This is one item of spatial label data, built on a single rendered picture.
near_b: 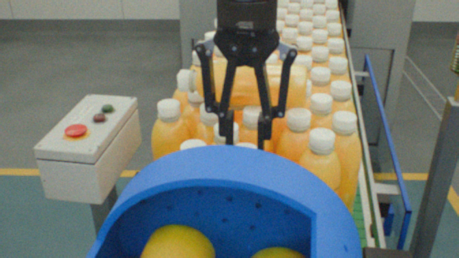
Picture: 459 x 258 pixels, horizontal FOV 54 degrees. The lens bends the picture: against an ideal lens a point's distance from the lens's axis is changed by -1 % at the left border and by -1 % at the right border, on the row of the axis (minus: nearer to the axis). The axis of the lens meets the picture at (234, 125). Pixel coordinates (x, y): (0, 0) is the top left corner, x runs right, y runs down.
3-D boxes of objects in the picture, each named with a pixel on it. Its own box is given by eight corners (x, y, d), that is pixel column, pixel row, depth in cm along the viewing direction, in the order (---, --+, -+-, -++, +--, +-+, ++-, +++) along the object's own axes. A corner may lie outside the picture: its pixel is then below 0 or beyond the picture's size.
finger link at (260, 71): (251, 36, 60) (261, 34, 60) (266, 111, 65) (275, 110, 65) (246, 46, 57) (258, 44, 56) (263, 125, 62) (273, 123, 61)
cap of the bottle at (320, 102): (316, 112, 81) (317, 103, 80) (306, 103, 84) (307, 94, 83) (335, 109, 82) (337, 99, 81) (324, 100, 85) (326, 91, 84)
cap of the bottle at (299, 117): (285, 125, 76) (286, 116, 76) (288, 115, 80) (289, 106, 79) (309, 128, 76) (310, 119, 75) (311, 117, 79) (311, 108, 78)
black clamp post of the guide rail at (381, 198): (371, 238, 82) (378, 203, 78) (369, 226, 84) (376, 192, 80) (383, 239, 81) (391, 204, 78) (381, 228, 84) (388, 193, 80)
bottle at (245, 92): (304, 106, 82) (193, 100, 85) (307, 65, 81) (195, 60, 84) (305, 110, 75) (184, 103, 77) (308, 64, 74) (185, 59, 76)
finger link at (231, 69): (241, 45, 57) (230, 42, 57) (224, 122, 63) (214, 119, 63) (246, 35, 60) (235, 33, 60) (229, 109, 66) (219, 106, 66)
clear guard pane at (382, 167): (367, 374, 105) (406, 211, 82) (348, 179, 173) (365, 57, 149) (369, 375, 105) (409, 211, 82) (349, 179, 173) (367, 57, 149)
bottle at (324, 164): (281, 240, 81) (288, 142, 72) (307, 220, 86) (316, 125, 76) (315, 261, 77) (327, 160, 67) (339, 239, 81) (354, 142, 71)
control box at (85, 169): (45, 199, 75) (31, 146, 70) (95, 138, 93) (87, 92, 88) (102, 205, 74) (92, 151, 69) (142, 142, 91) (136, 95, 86)
